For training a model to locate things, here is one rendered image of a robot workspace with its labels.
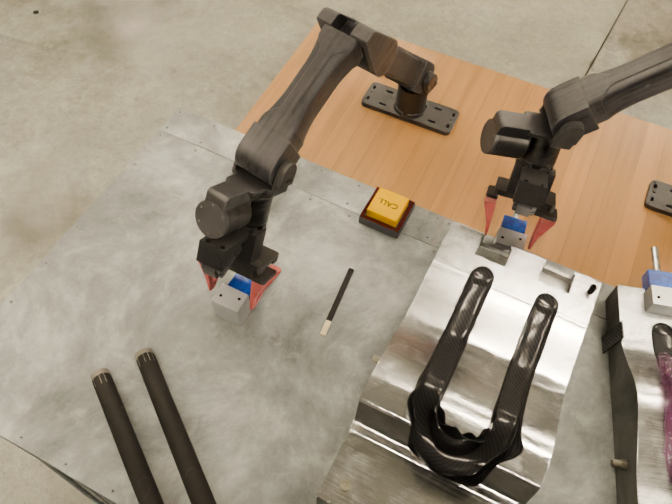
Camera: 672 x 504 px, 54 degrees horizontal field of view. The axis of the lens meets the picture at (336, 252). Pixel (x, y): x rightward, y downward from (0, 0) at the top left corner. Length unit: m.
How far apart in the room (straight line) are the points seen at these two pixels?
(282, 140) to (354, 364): 0.38
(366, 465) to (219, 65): 2.03
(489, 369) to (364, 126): 0.60
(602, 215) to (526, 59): 1.61
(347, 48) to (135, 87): 1.79
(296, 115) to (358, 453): 0.49
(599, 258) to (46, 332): 0.98
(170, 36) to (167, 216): 1.71
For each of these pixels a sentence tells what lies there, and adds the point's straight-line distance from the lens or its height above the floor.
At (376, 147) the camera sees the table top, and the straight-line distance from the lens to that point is 1.35.
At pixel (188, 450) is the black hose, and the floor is 0.87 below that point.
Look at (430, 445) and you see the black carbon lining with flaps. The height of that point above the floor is 0.87.
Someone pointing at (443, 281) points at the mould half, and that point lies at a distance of 1.08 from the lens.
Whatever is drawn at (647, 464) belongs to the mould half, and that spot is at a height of 0.88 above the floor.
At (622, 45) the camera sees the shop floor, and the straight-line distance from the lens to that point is 3.10.
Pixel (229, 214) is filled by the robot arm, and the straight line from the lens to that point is 0.92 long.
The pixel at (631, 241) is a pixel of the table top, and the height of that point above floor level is 0.80.
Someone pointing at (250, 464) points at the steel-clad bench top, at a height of 0.80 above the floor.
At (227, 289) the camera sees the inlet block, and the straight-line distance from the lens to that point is 1.10.
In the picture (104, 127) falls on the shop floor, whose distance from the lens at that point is 2.59.
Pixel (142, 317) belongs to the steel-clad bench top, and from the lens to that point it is 1.16.
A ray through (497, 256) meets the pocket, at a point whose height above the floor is 0.86.
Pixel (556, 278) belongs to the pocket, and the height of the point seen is 0.86.
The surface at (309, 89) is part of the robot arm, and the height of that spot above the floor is 1.13.
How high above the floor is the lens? 1.80
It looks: 57 degrees down
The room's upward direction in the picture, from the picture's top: 3 degrees clockwise
